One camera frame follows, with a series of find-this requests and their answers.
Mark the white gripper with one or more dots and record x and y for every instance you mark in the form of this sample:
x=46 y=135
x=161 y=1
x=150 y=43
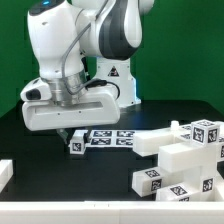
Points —
x=98 y=106

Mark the white tagged cube nut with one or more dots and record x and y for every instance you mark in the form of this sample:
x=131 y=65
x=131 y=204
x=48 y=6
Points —
x=77 y=143

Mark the white chair back frame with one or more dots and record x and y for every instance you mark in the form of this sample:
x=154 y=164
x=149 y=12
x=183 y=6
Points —
x=172 y=145

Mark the white tagged cube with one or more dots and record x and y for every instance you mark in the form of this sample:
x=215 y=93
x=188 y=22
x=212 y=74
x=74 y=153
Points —
x=204 y=132

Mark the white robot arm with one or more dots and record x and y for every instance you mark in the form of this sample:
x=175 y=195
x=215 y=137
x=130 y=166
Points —
x=62 y=34

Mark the white marker sheet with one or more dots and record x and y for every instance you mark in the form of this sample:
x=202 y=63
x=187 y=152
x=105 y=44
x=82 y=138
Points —
x=110 y=138

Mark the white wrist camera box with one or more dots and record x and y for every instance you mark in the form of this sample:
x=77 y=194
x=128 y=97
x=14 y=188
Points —
x=36 y=90

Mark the white front rail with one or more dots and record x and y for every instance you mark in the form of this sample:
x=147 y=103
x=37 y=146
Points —
x=111 y=212

